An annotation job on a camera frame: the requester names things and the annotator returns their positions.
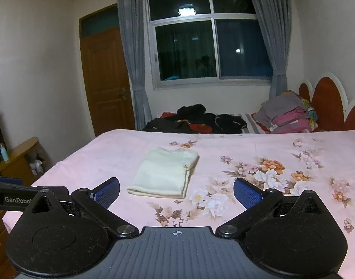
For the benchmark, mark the black fuzzy garment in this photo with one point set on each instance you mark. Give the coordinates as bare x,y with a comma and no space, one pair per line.
192,112

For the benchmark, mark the red and white scalloped headboard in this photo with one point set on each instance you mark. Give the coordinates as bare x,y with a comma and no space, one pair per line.
328,98

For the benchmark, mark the brown wooden door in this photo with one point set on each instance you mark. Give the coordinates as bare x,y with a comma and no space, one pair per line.
104,72

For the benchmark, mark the wooden cabinet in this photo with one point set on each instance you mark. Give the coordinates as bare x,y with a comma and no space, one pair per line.
17,154

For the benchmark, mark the grey striped blanket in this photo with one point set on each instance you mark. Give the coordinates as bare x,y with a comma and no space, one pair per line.
253,122

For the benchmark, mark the white crumpled cloth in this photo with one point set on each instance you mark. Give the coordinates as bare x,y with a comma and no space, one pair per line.
36,167

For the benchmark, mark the light blue bottle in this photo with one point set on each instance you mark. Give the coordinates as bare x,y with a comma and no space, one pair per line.
4,154

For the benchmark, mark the grey curtain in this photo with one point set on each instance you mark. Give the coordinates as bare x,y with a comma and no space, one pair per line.
270,20
130,35

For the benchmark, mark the stack of folded clothes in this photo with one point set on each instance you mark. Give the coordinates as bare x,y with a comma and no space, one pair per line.
282,113

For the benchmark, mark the black jacket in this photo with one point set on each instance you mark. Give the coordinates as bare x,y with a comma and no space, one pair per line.
162,125

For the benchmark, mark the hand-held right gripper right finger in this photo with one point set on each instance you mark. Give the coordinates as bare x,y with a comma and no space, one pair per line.
247,193

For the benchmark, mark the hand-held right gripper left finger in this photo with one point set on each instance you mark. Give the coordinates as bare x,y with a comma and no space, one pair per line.
107,193

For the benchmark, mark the red and black garment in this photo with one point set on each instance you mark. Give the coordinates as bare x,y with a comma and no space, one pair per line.
199,128

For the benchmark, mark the cream knitted sweater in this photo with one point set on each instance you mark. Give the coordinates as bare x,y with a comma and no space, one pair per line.
162,174

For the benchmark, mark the sliding glass window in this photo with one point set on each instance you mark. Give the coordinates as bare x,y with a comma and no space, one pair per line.
183,49

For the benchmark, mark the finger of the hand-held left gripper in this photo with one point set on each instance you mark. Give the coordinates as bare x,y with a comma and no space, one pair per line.
10,180
61,194

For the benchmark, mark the bed with pink floral sheet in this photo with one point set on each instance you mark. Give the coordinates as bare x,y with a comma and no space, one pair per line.
253,145

